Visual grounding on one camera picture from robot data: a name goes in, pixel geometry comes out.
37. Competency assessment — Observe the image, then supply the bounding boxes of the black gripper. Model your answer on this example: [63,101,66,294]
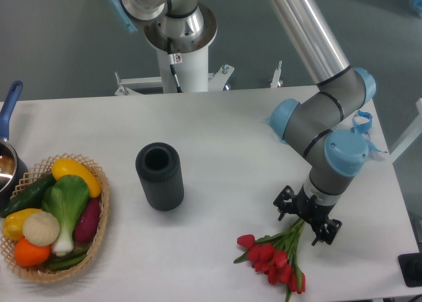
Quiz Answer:
[273,185,342,246]

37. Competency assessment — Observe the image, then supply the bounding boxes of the red tulip bouquet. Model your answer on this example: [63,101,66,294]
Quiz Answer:
[233,219,306,301]

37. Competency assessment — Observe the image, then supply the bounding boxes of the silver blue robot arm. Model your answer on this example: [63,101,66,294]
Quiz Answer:
[108,0,376,244]

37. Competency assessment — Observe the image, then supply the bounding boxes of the crumpled blue tape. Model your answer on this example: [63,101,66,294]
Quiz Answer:
[350,110,388,154]

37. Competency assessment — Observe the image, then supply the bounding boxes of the blue tape strip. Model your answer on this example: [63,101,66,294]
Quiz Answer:
[262,117,288,146]

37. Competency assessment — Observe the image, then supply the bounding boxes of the black device at edge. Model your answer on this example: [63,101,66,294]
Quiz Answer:
[398,253,421,287]

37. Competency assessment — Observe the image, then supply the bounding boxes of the dark grey ribbed vase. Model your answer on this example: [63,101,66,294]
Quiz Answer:
[135,142,184,211]

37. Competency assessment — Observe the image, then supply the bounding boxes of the purple sweet potato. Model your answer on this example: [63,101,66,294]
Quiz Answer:
[74,198,100,243]

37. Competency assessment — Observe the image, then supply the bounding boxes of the green bean pods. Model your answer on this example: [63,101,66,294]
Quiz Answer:
[47,247,88,272]

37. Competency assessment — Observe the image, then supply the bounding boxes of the green bok choy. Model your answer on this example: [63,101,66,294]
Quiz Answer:
[42,175,90,257]

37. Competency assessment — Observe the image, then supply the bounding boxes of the yellow squash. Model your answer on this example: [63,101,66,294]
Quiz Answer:
[51,158,102,198]

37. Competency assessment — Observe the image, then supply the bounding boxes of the woven wicker basket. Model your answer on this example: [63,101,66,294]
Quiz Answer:
[1,153,110,284]

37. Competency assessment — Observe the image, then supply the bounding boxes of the dark green cucumber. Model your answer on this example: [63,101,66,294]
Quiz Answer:
[1,173,56,218]

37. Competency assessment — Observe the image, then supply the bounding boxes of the orange fruit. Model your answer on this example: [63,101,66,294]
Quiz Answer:
[14,238,51,267]

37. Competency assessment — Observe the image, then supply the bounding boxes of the yellow bell pepper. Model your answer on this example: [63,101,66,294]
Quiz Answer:
[2,208,42,241]

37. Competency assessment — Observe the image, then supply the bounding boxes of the white frame leg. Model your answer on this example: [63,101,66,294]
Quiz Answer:
[390,98,421,163]

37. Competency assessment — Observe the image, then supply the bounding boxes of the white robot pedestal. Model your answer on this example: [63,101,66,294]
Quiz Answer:
[148,35,214,94]

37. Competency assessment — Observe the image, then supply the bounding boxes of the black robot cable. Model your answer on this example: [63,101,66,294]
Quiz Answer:
[166,37,183,94]

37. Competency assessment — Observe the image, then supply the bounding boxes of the white metal base frame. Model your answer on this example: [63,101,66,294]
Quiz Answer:
[114,60,284,96]

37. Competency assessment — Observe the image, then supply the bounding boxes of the blue handled saucepan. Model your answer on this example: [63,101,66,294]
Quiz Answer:
[1,80,28,210]

